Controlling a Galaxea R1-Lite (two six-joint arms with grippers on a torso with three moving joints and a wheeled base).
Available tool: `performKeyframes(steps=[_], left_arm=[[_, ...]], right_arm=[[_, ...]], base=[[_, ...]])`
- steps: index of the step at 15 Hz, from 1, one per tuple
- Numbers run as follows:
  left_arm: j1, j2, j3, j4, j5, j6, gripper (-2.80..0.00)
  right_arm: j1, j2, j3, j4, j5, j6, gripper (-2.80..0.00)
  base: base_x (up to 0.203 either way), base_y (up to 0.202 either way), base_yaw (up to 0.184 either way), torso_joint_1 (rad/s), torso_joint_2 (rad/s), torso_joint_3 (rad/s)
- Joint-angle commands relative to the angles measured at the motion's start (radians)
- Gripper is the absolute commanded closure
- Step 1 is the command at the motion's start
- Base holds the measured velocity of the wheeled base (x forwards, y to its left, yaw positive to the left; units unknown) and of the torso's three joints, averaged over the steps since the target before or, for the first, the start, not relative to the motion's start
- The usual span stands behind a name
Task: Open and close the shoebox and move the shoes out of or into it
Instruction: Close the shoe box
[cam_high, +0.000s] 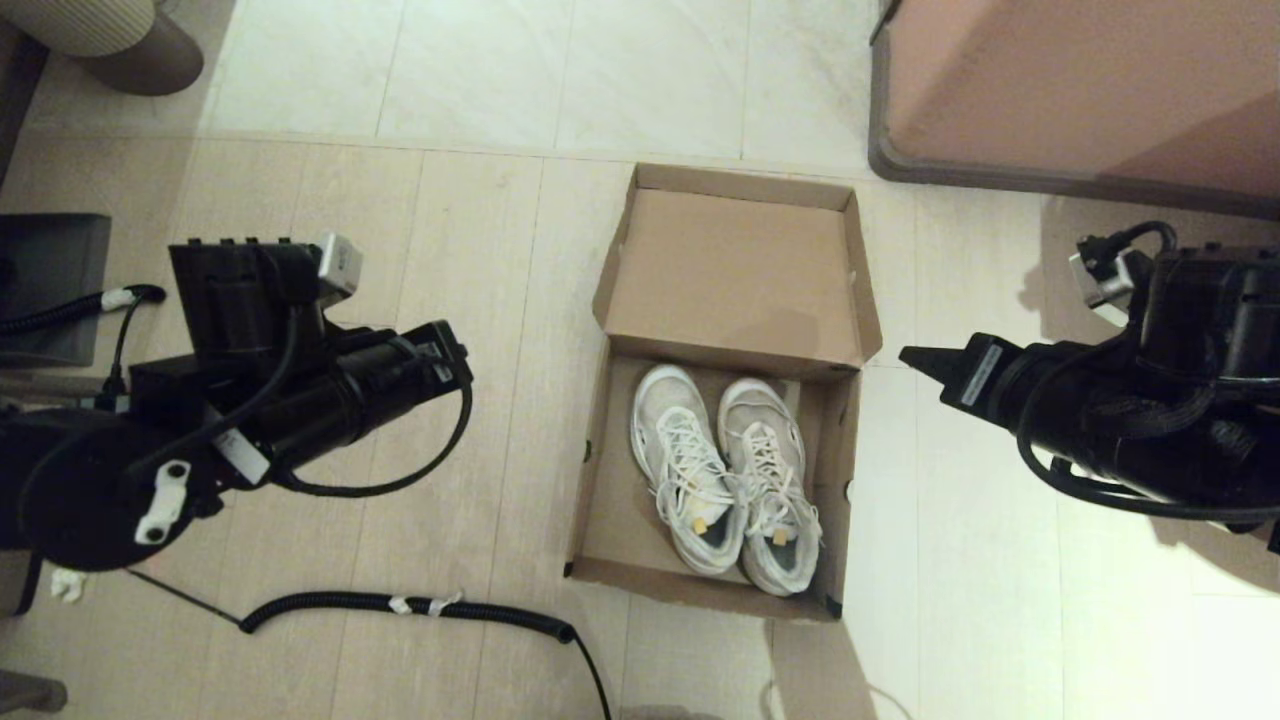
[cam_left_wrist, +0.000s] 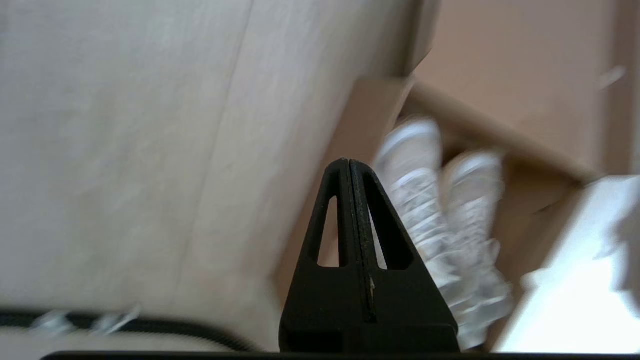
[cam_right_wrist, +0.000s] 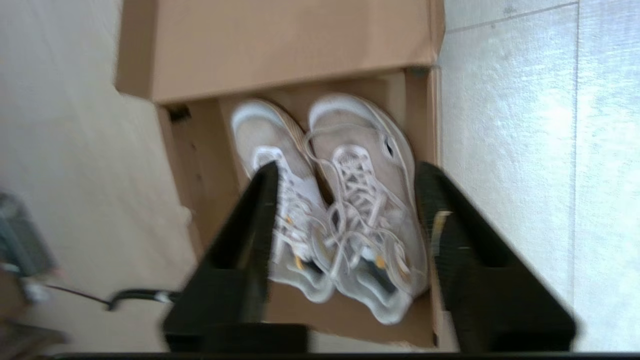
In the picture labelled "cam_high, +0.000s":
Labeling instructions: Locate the white lace-up sneaker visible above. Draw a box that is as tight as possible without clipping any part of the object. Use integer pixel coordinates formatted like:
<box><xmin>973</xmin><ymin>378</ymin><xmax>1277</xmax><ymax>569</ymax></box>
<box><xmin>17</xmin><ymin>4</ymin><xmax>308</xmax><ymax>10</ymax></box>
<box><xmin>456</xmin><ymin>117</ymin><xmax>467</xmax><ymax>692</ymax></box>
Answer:
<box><xmin>717</xmin><ymin>376</ymin><xmax>824</xmax><ymax>598</ymax></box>
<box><xmin>630</xmin><ymin>363</ymin><xmax>749</xmax><ymax>577</ymax></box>

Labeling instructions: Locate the black corrugated cable conduit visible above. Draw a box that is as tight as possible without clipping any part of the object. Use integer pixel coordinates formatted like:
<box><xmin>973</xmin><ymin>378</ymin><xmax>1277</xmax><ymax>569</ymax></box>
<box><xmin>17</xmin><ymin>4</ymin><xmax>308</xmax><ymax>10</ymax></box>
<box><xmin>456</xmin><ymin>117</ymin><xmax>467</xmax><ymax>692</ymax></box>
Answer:
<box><xmin>130</xmin><ymin>568</ymin><xmax>613</xmax><ymax>720</ymax></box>
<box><xmin>0</xmin><ymin>287</ymin><xmax>169</xmax><ymax>397</ymax></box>

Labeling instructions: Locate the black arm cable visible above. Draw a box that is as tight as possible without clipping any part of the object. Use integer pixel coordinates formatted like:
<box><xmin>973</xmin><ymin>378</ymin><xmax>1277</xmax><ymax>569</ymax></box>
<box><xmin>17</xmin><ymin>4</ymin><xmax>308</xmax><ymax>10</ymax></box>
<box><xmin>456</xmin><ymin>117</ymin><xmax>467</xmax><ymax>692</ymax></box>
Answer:
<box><xmin>1015</xmin><ymin>220</ymin><xmax>1280</xmax><ymax>522</ymax></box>
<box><xmin>275</xmin><ymin>383</ymin><xmax>474</xmax><ymax>500</ymax></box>

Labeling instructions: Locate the dark grey block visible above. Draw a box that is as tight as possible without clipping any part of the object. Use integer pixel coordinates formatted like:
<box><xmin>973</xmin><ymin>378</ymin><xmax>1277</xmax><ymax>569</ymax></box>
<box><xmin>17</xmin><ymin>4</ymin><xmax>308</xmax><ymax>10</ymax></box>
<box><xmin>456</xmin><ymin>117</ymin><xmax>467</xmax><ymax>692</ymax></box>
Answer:
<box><xmin>0</xmin><ymin>213</ymin><xmax>113</xmax><ymax>369</ymax></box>

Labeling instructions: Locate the striped beige ottoman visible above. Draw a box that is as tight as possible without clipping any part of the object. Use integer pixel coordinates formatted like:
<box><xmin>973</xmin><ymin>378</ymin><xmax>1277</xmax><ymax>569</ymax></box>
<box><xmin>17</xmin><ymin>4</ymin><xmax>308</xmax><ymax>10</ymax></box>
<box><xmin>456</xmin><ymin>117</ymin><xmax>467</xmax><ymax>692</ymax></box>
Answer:
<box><xmin>0</xmin><ymin>0</ymin><xmax>206</xmax><ymax>98</ymax></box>

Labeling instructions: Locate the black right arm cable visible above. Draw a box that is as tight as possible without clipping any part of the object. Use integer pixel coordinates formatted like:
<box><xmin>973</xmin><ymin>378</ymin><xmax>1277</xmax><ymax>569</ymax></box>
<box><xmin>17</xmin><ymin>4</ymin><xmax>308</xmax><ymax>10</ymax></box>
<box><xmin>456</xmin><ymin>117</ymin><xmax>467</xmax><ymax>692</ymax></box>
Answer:
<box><xmin>1015</xmin><ymin>220</ymin><xmax>1280</xmax><ymax>522</ymax></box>

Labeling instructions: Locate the brown cardboard shoe box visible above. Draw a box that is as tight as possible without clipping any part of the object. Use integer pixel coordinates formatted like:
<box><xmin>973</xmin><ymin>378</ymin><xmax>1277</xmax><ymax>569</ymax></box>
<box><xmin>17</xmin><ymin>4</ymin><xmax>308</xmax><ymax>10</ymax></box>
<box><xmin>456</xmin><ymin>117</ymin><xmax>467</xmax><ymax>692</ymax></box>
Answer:
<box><xmin>563</xmin><ymin>163</ymin><xmax>884</xmax><ymax>623</ymax></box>

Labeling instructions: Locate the brown panel with black rim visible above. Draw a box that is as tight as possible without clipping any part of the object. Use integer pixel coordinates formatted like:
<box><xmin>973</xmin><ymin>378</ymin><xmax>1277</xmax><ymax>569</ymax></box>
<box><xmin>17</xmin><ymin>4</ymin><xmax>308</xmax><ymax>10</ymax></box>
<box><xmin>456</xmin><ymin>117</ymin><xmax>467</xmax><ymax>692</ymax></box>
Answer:
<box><xmin>0</xmin><ymin>548</ymin><xmax>46</xmax><ymax>617</ymax></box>

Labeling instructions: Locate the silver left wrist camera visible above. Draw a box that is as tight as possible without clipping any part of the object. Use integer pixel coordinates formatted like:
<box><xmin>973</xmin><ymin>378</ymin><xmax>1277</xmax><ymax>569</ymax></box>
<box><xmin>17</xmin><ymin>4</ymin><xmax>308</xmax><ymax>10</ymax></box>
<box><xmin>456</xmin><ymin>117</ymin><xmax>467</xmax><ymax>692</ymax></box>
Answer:
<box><xmin>318</xmin><ymin>232</ymin><xmax>364</xmax><ymax>298</ymax></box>

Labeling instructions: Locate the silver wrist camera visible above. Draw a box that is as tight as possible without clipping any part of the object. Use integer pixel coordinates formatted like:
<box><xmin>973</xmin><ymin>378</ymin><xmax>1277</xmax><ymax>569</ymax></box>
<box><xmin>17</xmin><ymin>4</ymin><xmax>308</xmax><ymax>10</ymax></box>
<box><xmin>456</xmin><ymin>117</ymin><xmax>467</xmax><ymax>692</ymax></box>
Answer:
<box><xmin>1068</xmin><ymin>235</ymin><xmax>1151</xmax><ymax>329</ymax></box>
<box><xmin>318</xmin><ymin>232</ymin><xmax>364</xmax><ymax>298</ymax></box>

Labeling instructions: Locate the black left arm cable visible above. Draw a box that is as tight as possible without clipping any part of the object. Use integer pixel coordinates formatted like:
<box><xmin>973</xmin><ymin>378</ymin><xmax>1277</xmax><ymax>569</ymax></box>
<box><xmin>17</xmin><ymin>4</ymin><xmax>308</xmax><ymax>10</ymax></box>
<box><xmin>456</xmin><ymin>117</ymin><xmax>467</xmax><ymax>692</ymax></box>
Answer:
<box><xmin>275</xmin><ymin>383</ymin><xmax>474</xmax><ymax>500</ymax></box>

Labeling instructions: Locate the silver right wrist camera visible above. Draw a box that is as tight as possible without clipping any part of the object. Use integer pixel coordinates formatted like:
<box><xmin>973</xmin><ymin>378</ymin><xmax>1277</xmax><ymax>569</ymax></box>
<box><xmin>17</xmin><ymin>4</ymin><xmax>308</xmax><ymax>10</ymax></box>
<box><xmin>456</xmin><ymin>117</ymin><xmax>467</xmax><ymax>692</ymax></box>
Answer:
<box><xmin>1068</xmin><ymin>235</ymin><xmax>1151</xmax><ymax>329</ymax></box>

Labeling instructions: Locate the grey furniture foot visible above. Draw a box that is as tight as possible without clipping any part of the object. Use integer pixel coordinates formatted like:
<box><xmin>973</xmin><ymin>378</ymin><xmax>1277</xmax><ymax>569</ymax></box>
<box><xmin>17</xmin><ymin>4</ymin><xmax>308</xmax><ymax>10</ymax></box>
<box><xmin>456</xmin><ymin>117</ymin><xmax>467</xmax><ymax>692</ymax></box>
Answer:
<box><xmin>0</xmin><ymin>672</ymin><xmax>69</xmax><ymax>713</ymax></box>

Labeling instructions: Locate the dark brown furniture edge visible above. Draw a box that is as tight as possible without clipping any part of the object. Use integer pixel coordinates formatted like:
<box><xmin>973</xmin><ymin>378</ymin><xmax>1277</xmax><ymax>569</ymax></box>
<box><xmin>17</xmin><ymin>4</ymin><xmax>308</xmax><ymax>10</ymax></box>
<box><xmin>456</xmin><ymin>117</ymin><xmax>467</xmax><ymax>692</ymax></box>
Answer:
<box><xmin>0</xmin><ymin>25</ymin><xmax>51</xmax><ymax>191</ymax></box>

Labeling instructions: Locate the pink cabinet with grey base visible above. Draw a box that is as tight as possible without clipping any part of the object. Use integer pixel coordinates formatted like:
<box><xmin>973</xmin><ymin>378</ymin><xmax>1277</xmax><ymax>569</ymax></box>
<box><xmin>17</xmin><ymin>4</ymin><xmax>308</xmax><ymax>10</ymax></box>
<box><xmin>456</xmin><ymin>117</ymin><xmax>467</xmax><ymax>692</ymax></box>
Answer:
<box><xmin>866</xmin><ymin>0</ymin><xmax>1280</xmax><ymax>221</ymax></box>

